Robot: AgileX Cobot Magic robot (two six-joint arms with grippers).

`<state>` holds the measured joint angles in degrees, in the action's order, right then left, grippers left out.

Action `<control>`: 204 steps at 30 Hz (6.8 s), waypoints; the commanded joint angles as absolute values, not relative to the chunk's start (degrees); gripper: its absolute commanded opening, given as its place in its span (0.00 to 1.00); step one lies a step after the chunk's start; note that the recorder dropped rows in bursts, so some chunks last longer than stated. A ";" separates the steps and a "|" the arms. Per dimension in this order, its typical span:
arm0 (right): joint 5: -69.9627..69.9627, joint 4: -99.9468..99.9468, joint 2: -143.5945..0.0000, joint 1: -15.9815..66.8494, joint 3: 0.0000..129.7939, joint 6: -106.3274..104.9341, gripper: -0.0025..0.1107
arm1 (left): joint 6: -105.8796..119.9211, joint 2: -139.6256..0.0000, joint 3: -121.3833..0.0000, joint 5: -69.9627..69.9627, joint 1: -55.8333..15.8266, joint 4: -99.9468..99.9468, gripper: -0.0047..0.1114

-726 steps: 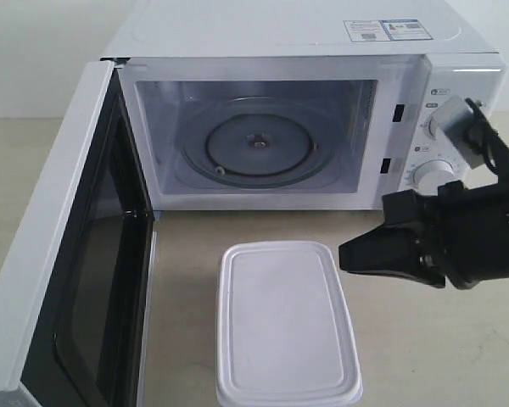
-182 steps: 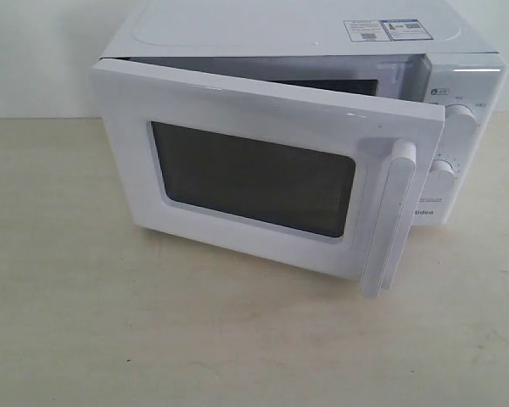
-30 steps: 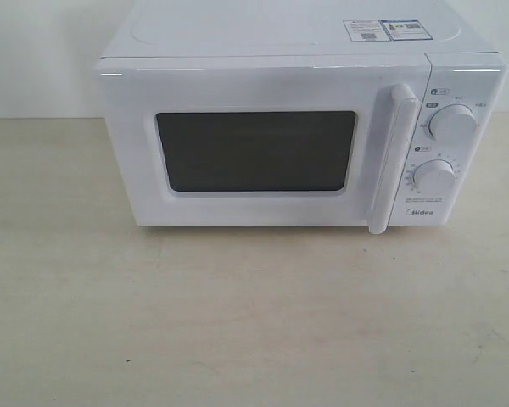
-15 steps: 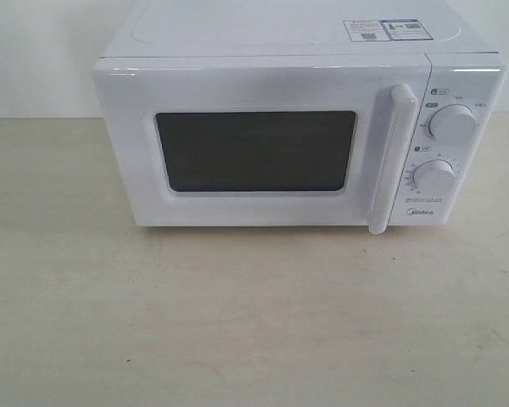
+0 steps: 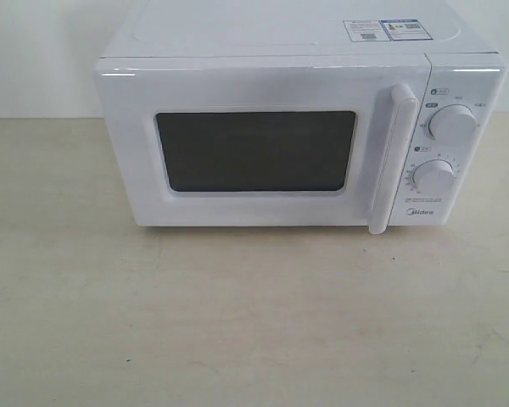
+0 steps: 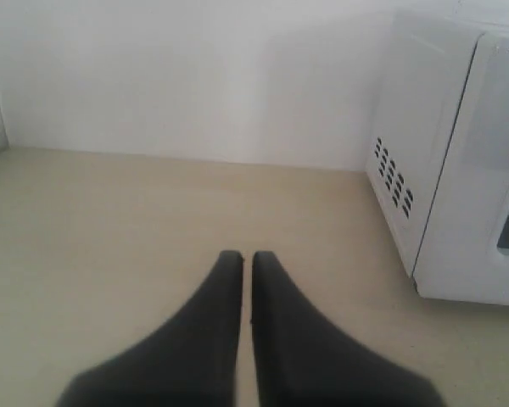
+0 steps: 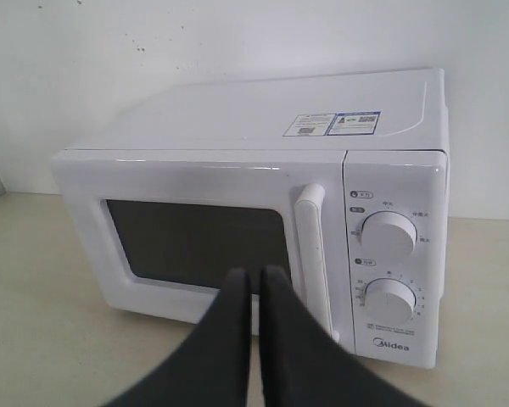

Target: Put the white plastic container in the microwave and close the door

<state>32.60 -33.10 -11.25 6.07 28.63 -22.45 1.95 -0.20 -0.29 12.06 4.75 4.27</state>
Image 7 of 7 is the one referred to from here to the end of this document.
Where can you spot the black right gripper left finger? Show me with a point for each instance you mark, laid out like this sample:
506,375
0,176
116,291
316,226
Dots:
211,366

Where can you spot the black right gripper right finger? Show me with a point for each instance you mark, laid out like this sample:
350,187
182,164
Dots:
301,365

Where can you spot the white microwave door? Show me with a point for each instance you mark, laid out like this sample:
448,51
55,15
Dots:
162,228

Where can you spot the white microwave oven body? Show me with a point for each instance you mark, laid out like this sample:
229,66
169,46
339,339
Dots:
403,167

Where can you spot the lower white timer knob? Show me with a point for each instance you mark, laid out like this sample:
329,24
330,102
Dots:
389,302

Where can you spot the upper white power knob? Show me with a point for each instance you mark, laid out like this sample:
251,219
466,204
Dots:
388,236

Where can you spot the blue white label sticker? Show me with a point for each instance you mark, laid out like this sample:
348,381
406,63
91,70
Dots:
334,124

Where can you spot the white microwave door handle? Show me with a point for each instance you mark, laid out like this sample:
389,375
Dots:
308,219

